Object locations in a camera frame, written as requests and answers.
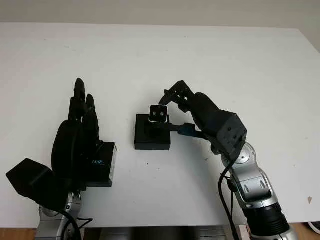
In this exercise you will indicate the black foam-lined box base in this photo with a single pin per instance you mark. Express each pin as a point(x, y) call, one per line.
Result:
point(152, 143)

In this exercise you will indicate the small silver depth camera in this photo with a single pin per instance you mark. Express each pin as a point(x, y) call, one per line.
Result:
point(158, 114)

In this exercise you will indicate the dark grey robot torso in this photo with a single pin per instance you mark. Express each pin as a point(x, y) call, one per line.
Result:
point(162, 233)

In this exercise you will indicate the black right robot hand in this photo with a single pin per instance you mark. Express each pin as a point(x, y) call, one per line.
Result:
point(203, 112)

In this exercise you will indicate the black and white shoe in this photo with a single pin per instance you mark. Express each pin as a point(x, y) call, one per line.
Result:
point(315, 225)

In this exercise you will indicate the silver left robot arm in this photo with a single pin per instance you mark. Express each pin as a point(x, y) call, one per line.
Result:
point(52, 220)

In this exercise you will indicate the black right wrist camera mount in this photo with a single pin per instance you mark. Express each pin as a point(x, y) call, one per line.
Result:
point(231, 135)

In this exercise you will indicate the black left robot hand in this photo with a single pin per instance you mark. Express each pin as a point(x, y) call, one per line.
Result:
point(70, 150)

